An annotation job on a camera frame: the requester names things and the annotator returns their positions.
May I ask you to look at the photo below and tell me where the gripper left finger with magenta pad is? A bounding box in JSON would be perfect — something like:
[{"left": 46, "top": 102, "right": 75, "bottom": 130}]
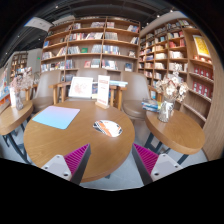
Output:
[{"left": 42, "top": 144, "right": 91, "bottom": 185}]

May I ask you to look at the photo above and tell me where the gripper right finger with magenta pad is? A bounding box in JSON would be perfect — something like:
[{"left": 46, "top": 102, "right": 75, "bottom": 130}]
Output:
[{"left": 132, "top": 144, "right": 182, "bottom": 185}]

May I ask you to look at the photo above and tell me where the light blue mouse pad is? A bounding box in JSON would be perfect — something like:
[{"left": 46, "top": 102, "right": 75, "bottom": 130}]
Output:
[{"left": 32, "top": 106, "right": 80, "bottom": 130}]

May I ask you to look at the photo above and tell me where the round wooden centre table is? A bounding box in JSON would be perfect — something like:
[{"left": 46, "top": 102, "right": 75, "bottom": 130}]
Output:
[{"left": 23, "top": 101, "right": 135, "bottom": 182}]

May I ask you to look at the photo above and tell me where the round wooden table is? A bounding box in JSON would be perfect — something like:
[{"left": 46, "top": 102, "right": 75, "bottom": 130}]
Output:
[
  {"left": 145, "top": 110, "right": 205, "bottom": 164},
  {"left": 23, "top": 101, "right": 135, "bottom": 182},
  {"left": 0, "top": 101, "right": 33, "bottom": 164}
]

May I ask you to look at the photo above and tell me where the round wooden right table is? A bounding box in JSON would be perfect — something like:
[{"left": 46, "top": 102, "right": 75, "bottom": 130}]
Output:
[{"left": 145, "top": 110, "right": 205, "bottom": 164}]

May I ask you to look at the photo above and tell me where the round printed hand fan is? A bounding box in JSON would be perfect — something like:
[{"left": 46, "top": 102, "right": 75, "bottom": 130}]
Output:
[{"left": 93, "top": 120, "right": 122, "bottom": 137}]

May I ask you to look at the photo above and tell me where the stack of books on seat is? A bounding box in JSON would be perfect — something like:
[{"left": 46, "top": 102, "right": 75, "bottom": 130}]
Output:
[{"left": 142, "top": 99, "right": 161, "bottom": 112}]

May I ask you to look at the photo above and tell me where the beige upholstered left chair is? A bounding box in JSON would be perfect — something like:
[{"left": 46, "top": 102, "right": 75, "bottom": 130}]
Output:
[{"left": 32, "top": 70, "right": 61, "bottom": 113}]

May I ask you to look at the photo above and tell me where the beige upholstered chair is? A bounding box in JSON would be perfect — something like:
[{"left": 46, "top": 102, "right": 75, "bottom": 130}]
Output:
[
  {"left": 121, "top": 71, "right": 150, "bottom": 120},
  {"left": 32, "top": 70, "right": 61, "bottom": 113}
]

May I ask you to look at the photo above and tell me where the round wooden left table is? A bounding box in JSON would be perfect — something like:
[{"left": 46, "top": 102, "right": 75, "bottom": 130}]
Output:
[{"left": 0, "top": 101, "right": 33, "bottom": 164}]

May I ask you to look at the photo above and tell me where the white framed picture card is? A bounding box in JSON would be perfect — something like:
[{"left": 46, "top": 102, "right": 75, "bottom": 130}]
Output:
[{"left": 69, "top": 77, "right": 93, "bottom": 98}]

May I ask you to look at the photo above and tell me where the glass vase with dried flowers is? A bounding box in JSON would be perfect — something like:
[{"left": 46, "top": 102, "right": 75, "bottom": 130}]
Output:
[{"left": 156, "top": 63, "right": 189, "bottom": 123}]

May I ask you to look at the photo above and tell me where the wooden armchair behind table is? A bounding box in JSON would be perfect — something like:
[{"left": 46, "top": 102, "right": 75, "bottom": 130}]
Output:
[{"left": 50, "top": 82, "right": 127, "bottom": 109}]

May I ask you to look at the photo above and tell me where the beige upholstered right chair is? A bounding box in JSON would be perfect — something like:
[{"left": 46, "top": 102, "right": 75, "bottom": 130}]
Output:
[{"left": 121, "top": 71, "right": 150, "bottom": 120}]

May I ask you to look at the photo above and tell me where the white sign on wooden stand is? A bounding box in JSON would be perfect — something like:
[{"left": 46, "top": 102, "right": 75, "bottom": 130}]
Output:
[{"left": 96, "top": 75, "right": 110, "bottom": 109}]

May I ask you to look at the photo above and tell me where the white card on left table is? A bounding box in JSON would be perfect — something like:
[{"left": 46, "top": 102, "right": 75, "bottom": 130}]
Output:
[{"left": 10, "top": 87, "right": 16, "bottom": 107}]

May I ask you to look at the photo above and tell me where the left vase with pink flowers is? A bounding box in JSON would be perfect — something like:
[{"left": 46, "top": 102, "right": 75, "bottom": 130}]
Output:
[{"left": 10, "top": 70, "right": 33, "bottom": 110}]

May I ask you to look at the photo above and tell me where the yellow poster on shelf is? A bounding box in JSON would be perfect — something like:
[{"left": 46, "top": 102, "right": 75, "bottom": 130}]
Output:
[{"left": 193, "top": 35, "right": 210, "bottom": 58}]

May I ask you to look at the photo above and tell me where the centre wooden bookshelf with books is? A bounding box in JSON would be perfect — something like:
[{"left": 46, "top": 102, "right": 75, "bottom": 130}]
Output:
[{"left": 41, "top": 16, "right": 140, "bottom": 80}]

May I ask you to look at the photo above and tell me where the wooden bookshelf with books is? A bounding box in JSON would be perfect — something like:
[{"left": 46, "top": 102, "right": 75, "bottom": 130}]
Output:
[
  {"left": 138, "top": 16, "right": 224, "bottom": 160},
  {"left": 41, "top": 16, "right": 140, "bottom": 80}
]

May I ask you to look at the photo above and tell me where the right wooden bookshelf with books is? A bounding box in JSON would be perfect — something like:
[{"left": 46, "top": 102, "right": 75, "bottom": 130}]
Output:
[{"left": 138, "top": 16, "right": 224, "bottom": 160}]

